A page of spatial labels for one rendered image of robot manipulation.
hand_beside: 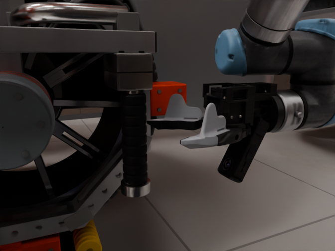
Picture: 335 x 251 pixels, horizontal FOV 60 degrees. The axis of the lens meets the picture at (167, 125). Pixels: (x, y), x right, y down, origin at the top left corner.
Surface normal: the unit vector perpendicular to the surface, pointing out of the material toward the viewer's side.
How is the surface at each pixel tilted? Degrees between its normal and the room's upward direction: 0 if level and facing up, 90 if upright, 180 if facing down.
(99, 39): 90
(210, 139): 90
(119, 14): 90
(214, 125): 90
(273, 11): 124
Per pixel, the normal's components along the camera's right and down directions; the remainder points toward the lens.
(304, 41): 0.20, -0.29
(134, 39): 0.40, 0.22
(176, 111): -0.07, 0.16
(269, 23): -0.39, 0.72
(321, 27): -0.35, 0.18
